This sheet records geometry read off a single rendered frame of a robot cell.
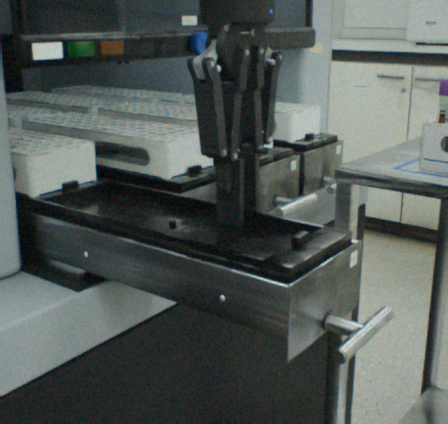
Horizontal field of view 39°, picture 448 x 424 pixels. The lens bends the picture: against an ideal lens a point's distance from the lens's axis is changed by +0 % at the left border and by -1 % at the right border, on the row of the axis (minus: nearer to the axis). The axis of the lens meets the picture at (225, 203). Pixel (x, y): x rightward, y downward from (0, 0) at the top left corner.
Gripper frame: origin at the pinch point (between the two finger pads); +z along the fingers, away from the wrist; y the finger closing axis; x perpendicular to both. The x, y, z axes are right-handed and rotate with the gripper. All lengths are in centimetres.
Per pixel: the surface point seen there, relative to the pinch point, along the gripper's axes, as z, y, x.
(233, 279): 4.4, 11.3, 7.6
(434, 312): 40, -65, 2
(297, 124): -0.1, -37.9, -15.0
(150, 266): 5.5, 11.3, -2.1
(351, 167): 2.3, -24.2, 1.4
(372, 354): 85, -116, -31
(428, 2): -23, -226, -61
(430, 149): -0.5, -28.9, 10.3
